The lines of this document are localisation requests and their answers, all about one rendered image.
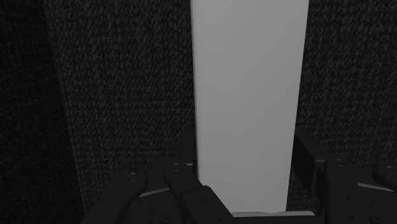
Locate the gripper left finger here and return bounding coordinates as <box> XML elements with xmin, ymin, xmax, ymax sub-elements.
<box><xmin>80</xmin><ymin>129</ymin><xmax>234</xmax><ymax>224</ymax></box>

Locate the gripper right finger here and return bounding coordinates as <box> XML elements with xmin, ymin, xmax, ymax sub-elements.
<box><xmin>291</xmin><ymin>129</ymin><xmax>397</xmax><ymax>224</ymax></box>

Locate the grey robot stand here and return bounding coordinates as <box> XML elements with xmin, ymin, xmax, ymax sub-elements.
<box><xmin>190</xmin><ymin>0</ymin><xmax>310</xmax><ymax>215</ymax></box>

